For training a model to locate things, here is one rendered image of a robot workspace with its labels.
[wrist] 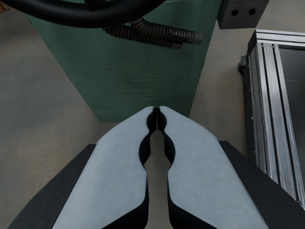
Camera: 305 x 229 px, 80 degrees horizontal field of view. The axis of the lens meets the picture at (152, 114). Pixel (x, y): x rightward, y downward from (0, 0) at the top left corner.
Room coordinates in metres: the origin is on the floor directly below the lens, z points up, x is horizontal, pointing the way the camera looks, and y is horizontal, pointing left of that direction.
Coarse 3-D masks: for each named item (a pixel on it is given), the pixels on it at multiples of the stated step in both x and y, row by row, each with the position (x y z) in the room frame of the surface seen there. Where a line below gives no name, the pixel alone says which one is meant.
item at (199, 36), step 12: (132, 24) 0.27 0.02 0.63; (144, 24) 0.27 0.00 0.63; (156, 24) 0.29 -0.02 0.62; (120, 36) 0.27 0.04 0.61; (132, 36) 0.28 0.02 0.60; (144, 36) 0.28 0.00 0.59; (156, 36) 0.27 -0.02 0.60; (168, 36) 0.28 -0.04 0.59; (180, 36) 0.28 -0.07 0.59; (192, 36) 0.29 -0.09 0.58; (180, 48) 0.29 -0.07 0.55
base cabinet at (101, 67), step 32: (64, 0) 0.41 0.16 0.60; (192, 0) 0.39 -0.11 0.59; (64, 32) 0.41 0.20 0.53; (96, 32) 0.40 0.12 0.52; (64, 64) 0.41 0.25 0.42; (96, 64) 0.41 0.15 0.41; (128, 64) 0.40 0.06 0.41; (160, 64) 0.39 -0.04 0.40; (192, 64) 0.39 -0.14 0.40; (96, 96) 0.41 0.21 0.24; (128, 96) 0.40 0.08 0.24; (160, 96) 0.39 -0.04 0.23; (192, 96) 0.38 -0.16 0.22
